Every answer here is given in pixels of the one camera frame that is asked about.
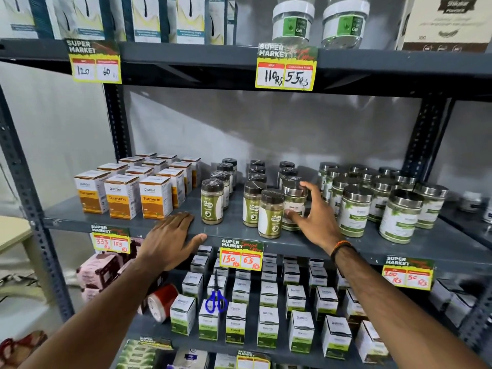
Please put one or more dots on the person's left hand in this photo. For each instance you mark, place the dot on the person's left hand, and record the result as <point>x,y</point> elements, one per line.
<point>167,240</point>

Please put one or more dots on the person's right hand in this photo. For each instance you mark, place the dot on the person's right hand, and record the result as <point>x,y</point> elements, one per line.
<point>321,226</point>

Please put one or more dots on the person's left thumb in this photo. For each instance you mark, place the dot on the person's left thumb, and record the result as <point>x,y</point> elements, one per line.
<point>192,242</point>

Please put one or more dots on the person's right thumb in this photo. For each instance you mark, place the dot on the person's right thumb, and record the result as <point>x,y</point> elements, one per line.
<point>295,218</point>

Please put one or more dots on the single steel-lidded powder jar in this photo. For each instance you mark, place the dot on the single steel-lidded powder jar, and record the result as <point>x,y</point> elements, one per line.
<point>294,199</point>

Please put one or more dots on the person's right forearm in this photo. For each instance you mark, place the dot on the person's right forearm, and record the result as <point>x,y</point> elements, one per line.
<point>392,315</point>

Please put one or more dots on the person's left forearm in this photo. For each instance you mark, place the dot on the person's left forearm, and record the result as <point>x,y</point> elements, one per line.
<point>100,318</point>

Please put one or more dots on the group of dark-capped powder bottles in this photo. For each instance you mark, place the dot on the group of dark-capped powder bottles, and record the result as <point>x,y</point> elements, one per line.
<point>211,203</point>

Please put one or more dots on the yellow price tag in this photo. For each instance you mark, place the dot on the yellow price tag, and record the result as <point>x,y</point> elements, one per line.
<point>110,242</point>
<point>241,259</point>
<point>94,67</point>
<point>407,276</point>
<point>286,72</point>
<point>155,343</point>
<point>253,361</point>

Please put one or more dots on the red and white tape roll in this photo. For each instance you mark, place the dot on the red and white tape roll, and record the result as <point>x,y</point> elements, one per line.
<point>161,301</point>

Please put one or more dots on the group of orange white boxes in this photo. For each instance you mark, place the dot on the group of orange white boxes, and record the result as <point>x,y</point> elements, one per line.
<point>121,197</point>

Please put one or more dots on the pink packet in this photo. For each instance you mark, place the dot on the pink packet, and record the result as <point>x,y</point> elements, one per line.
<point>98,269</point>
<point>90,295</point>

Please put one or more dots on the group of steel-lidded green-label jars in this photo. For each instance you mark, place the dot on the group of steel-lidded green-label jars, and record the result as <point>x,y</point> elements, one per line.
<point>399,222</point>

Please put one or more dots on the group of white green boxes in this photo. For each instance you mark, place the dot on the group of white green boxes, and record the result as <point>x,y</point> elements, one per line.
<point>269,326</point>

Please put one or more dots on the white blue-print box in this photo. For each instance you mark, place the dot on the white blue-print box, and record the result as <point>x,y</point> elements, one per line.
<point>190,361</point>

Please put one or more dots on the stack of green packets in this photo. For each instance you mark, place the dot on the stack of green packets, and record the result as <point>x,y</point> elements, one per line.
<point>134,357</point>

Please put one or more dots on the plain white box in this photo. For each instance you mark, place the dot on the plain white box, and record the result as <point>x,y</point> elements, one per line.
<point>461,309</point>
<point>442,293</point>

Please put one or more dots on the grey metal side rack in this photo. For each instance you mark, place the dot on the grey metal side rack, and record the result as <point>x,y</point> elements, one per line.
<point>471,226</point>

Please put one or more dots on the small white jar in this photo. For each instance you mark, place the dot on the small white jar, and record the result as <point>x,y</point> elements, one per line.
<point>471,201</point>
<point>488,212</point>

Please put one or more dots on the grey metal shelf rack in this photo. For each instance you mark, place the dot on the grey metal shelf rack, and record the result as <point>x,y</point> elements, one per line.
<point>192,65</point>

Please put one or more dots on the beige table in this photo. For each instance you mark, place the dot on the beige table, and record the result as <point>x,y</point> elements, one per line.
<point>13,230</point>

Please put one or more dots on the clear gel jar white lid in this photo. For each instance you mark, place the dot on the clear gel jar white lid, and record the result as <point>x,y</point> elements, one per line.
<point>344,24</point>
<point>293,22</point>

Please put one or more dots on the red sandal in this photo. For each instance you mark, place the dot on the red sandal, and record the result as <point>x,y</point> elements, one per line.
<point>23,345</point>

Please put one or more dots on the row of white yellow boxes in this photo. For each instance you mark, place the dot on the row of white yellow boxes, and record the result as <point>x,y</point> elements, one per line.
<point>146,17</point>

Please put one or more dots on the white and brown carton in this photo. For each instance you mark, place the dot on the white and brown carton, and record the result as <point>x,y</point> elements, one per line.
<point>446,22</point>

